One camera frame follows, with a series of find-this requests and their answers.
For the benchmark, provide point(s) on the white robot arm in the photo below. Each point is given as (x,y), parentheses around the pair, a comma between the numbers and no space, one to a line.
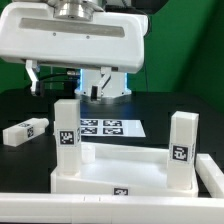
(83,10)

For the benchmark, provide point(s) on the white front fence bar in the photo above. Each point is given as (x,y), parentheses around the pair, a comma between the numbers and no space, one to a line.
(89,209)

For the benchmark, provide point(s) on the white right fence bar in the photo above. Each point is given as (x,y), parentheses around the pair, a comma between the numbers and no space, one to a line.
(211,175)

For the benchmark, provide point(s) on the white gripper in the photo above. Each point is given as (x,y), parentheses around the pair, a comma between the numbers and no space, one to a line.
(30,32)

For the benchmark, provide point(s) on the paper sheet with markers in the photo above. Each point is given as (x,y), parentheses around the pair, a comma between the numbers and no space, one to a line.
(111,127)

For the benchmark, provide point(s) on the white desk top tray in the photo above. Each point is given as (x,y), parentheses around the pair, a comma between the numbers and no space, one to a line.
(120,170)

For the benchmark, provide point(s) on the white fence bar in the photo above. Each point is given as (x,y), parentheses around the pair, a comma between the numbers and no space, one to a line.
(211,175)
(89,209)

